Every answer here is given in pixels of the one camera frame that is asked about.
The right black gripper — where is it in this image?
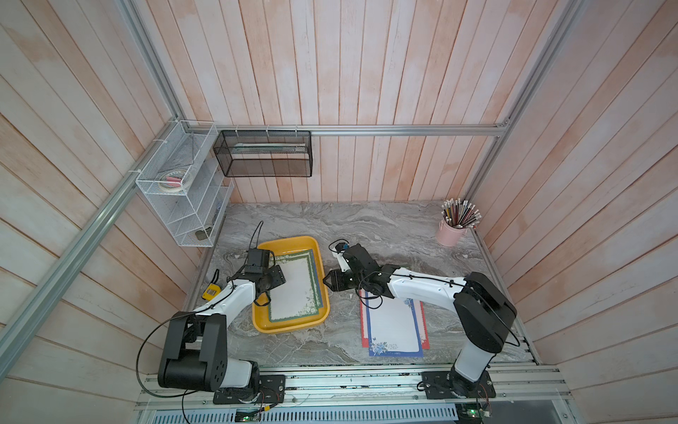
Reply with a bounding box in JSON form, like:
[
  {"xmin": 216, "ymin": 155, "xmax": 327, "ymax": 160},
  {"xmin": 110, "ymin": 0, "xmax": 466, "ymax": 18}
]
[{"xmin": 320, "ymin": 269, "xmax": 368, "ymax": 293}]

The yellow plastic storage tray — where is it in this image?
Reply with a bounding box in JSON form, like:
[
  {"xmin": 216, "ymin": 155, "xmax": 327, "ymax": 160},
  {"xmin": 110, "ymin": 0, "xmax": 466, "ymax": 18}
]
[{"xmin": 252, "ymin": 236, "xmax": 330, "ymax": 334}]

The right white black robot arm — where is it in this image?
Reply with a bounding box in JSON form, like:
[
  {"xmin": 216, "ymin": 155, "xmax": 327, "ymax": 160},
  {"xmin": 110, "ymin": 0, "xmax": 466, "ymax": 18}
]
[{"xmin": 323, "ymin": 240, "xmax": 517, "ymax": 400}]

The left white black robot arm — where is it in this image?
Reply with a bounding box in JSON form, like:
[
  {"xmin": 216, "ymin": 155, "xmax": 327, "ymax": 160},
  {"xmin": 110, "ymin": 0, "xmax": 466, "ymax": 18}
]
[{"xmin": 157, "ymin": 248, "xmax": 285, "ymax": 403}]

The yellow tape measure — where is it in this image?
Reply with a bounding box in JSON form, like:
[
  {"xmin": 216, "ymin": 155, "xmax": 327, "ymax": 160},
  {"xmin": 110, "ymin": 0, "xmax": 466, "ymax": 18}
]
[{"xmin": 201, "ymin": 269, "xmax": 222, "ymax": 301}]

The pink pencil cup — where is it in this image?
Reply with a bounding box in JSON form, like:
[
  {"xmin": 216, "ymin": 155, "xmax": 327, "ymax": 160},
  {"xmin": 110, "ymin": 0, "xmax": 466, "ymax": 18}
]
[{"xmin": 435, "ymin": 219, "xmax": 466, "ymax": 247}]

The bundle of pencils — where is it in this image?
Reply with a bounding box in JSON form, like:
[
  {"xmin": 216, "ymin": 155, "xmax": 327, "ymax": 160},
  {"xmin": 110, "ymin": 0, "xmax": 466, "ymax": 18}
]
[{"xmin": 442, "ymin": 199, "xmax": 482, "ymax": 230}]

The tape roll on shelf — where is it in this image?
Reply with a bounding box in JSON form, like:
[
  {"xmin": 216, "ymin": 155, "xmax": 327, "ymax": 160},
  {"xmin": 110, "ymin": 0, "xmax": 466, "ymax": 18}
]
[{"xmin": 157, "ymin": 169, "xmax": 192, "ymax": 194}]

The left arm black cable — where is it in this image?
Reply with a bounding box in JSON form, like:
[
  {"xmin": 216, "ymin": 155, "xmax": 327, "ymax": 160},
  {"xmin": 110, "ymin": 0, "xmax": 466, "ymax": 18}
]
[{"xmin": 135, "ymin": 220, "xmax": 266, "ymax": 424}]

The black mesh wall basket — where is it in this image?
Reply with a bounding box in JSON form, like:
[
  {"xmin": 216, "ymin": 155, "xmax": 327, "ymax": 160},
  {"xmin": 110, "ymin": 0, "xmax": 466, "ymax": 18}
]
[{"xmin": 213, "ymin": 130, "xmax": 314, "ymax": 178}]

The white wire wall shelf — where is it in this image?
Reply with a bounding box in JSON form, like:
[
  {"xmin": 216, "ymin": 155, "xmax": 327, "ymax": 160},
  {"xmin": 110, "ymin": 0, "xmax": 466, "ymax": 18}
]
[{"xmin": 136, "ymin": 120, "xmax": 233, "ymax": 247}]

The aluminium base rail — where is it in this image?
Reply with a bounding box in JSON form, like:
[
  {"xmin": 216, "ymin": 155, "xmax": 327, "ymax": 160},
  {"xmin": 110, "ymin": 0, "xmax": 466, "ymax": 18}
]
[{"xmin": 134, "ymin": 365, "xmax": 573, "ymax": 412}]

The horizontal aluminium frame bar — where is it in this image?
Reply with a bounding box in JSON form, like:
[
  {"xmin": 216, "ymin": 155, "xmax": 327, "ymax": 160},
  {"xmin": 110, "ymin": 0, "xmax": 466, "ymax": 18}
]
[{"xmin": 179, "ymin": 123, "xmax": 509, "ymax": 137}]

